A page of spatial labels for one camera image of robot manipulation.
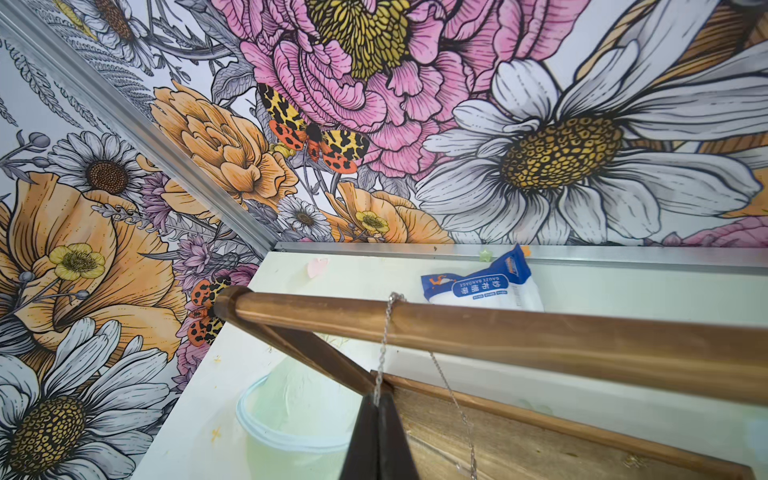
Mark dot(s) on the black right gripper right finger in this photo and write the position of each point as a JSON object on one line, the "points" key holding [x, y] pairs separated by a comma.
{"points": [[395, 461]]}

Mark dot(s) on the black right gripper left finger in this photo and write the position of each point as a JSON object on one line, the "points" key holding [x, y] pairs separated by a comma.
{"points": [[362, 458]]}

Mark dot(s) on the wooden jewelry display stand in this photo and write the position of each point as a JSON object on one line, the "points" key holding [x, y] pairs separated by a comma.
{"points": [[700, 385]]}

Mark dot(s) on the white blue toothpaste tube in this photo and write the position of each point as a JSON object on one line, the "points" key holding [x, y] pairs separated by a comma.
{"points": [[506, 284]]}

